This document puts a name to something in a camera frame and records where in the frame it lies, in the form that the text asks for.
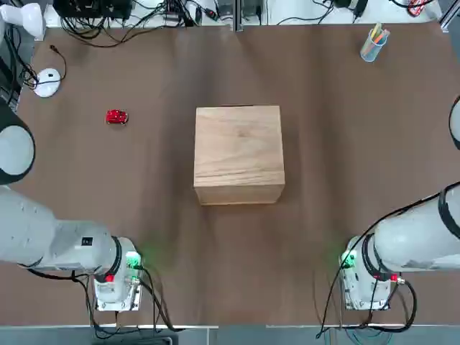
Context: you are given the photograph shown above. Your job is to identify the white desk lamp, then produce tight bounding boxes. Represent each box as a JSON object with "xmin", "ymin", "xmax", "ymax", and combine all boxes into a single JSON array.
[{"xmin": 0, "ymin": 2, "xmax": 63, "ymax": 98}]

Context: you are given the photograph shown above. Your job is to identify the black cable with plug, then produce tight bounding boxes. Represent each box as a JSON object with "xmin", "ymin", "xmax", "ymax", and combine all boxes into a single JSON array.
[{"xmin": 49, "ymin": 45, "xmax": 68, "ymax": 82}]

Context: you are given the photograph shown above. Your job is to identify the translucent pale blue pen cup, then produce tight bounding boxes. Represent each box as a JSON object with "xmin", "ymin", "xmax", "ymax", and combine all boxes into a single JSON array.
[{"xmin": 359, "ymin": 32, "xmax": 389, "ymax": 63}]

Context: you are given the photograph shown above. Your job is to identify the aluminium frame post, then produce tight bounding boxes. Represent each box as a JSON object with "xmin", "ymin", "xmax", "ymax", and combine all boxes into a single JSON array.
[
  {"xmin": 438, "ymin": 0, "xmax": 460, "ymax": 34},
  {"xmin": 232, "ymin": 0, "xmax": 244, "ymax": 33}
]

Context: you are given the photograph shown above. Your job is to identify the black flat device box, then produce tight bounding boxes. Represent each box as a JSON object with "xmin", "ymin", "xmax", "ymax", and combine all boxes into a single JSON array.
[{"xmin": 53, "ymin": 0, "xmax": 132, "ymax": 21}]

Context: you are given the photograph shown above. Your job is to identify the wooden cabinet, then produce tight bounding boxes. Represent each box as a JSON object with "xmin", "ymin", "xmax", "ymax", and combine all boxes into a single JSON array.
[{"xmin": 193, "ymin": 104, "xmax": 287, "ymax": 206}]

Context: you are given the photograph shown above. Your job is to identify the red toy car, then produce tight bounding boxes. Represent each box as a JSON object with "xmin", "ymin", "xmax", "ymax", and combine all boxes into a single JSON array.
[{"xmin": 105, "ymin": 109, "xmax": 131, "ymax": 127}]

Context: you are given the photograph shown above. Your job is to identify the small red box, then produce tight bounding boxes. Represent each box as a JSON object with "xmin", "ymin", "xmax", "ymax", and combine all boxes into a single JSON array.
[{"xmin": 407, "ymin": 0, "xmax": 429, "ymax": 17}]

